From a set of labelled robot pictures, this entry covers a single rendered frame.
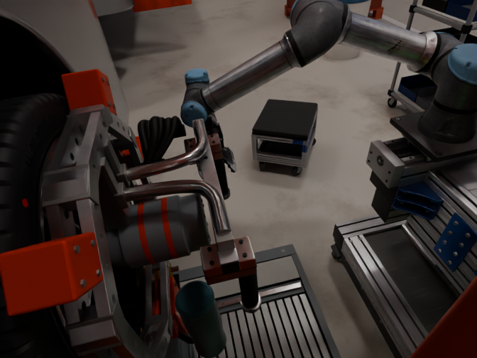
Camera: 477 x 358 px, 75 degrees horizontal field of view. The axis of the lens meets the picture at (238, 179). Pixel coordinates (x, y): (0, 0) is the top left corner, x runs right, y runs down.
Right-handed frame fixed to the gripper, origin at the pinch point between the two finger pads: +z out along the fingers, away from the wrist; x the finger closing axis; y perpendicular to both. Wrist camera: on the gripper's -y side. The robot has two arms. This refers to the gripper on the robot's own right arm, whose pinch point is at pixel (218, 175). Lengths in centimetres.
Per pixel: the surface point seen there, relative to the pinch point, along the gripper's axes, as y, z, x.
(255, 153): -67, -91, 31
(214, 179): 15.1, 18.4, -2.1
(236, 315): -82, 2, -3
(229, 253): 15.1, 36.3, -2.4
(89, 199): 26.8, 30.3, -20.2
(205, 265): 12.1, 35.5, -6.6
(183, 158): 18.1, 13.6, -7.3
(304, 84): -83, -202, 108
